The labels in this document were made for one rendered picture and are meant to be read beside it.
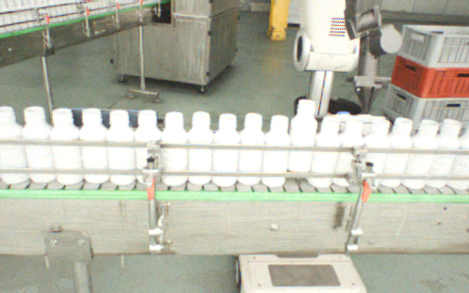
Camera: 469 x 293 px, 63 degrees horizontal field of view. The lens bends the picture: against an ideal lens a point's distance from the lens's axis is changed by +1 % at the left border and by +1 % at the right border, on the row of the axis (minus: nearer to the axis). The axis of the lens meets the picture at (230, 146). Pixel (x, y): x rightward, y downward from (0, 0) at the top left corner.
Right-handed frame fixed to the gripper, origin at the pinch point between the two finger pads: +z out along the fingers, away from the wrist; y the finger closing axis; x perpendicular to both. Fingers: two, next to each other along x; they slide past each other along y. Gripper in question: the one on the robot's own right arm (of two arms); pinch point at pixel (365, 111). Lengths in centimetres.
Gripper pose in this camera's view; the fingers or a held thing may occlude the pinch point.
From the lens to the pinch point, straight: 111.6
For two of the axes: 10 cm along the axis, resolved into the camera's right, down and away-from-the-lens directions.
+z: -0.3, 9.9, 1.0
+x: -1.0, -1.1, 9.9
